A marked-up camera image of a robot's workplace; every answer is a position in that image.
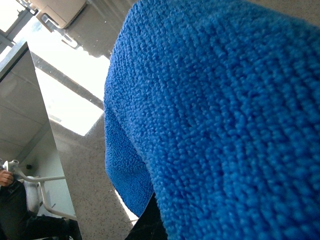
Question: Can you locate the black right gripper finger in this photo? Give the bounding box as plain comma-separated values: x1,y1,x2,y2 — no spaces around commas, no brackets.
125,193,168,240

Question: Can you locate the blue microfiber cloth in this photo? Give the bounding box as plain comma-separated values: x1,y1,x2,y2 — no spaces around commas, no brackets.
104,0,320,240

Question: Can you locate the person in dark clothes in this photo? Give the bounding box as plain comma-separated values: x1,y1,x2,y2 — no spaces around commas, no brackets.
0,169,82,240

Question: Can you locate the beige air conditioner unit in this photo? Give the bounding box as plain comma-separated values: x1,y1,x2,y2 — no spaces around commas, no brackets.
29,0,87,31

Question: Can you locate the white metal frame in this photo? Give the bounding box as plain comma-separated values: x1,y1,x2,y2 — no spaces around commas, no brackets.
0,159,77,221

